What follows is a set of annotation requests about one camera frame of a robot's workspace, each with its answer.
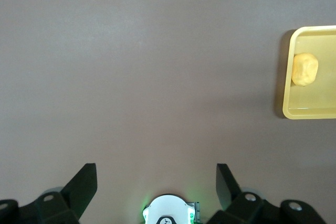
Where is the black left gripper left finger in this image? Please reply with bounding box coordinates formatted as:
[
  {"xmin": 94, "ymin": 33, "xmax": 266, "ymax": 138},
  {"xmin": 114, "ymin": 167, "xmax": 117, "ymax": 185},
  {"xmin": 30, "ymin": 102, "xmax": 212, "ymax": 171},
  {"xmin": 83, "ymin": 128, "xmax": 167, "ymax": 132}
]
[{"xmin": 0, "ymin": 163, "xmax": 99, "ymax": 224}]

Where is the small circuit board bracket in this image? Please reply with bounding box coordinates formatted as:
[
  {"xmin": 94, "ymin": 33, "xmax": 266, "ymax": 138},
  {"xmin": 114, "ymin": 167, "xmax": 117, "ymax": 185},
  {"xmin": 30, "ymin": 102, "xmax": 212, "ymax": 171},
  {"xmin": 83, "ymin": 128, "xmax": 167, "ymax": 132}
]
[{"xmin": 188, "ymin": 201, "xmax": 202, "ymax": 222}]

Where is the yellow plastic tray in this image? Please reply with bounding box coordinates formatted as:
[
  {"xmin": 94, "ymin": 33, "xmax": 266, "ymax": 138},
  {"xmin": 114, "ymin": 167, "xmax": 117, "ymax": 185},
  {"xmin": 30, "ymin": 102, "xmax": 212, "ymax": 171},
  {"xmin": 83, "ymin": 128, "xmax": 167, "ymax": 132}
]
[{"xmin": 282, "ymin": 25, "xmax": 336, "ymax": 121}]

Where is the brown table mat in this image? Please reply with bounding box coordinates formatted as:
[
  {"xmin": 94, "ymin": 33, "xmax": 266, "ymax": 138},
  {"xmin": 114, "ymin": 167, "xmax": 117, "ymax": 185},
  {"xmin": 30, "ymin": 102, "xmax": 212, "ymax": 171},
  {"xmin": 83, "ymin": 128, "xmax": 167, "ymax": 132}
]
[{"xmin": 0, "ymin": 0, "xmax": 336, "ymax": 224}]

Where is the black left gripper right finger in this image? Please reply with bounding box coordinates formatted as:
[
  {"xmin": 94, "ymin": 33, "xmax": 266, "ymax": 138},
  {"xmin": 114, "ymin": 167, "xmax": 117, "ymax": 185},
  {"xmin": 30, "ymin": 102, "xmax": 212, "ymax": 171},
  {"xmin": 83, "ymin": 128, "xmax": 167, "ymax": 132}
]
[{"xmin": 206, "ymin": 163, "xmax": 328, "ymax": 224}]

